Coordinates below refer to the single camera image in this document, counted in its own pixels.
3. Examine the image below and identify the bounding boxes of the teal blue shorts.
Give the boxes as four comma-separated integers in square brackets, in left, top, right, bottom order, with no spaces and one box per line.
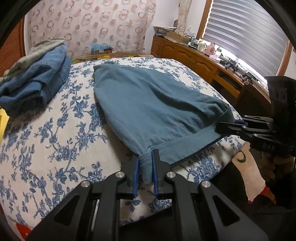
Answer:
[94,62,234,184]

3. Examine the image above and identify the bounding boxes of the right hand on gripper handle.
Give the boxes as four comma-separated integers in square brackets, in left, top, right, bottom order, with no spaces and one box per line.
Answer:
[260,152,295,190]

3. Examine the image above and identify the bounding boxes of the wooden sideboard cabinet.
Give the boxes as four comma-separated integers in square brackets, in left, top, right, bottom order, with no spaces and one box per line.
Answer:
[151,36,271,118]

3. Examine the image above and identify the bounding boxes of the blue floral white bedsheet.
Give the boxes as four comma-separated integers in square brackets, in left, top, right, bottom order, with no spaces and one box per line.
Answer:
[1,57,245,240]

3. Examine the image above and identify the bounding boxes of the pink bottle on sideboard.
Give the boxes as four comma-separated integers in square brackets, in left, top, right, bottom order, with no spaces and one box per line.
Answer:
[204,42,215,56]

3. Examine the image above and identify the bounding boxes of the grey zebra window blind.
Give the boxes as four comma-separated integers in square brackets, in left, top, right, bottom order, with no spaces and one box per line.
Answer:
[202,0,292,77]

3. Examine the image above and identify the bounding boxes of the white jar on sideboard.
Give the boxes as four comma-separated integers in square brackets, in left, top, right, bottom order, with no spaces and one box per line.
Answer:
[197,41,207,53]

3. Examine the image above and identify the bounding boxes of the open cardboard box on sideboard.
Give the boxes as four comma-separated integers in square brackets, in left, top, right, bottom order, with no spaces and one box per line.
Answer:
[166,31,190,44]

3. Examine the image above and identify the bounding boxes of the yellow Pikachu plush toy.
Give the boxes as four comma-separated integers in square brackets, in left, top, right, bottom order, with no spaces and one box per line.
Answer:
[0,108,10,142]

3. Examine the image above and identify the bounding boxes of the folded blue denim jeans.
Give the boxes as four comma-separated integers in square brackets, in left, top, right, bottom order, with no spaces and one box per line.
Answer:
[1,44,71,117]

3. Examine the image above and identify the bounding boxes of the stack of papers on sideboard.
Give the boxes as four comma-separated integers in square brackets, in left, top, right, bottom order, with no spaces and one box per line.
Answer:
[153,26,177,36]

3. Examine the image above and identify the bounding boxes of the beige drape by window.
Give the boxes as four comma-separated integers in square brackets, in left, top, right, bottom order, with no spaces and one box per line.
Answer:
[176,0,192,33]

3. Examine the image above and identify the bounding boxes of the colourful flower blanket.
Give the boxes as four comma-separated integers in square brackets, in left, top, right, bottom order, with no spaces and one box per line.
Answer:
[71,52,154,65]

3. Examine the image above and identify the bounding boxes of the cardboard box with blue bag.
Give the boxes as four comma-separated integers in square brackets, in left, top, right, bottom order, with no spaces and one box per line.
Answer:
[91,43,113,55]

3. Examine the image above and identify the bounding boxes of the folded grey-green pants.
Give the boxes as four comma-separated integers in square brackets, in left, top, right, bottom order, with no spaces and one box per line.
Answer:
[1,38,65,85]

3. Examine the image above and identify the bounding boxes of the pink circle-pattern curtain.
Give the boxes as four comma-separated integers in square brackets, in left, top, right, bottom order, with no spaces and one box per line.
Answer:
[28,0,157,57]

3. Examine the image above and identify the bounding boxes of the wooden louvered wardrobe door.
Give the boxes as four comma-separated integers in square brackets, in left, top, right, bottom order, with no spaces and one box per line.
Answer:
[0,18,25,76]

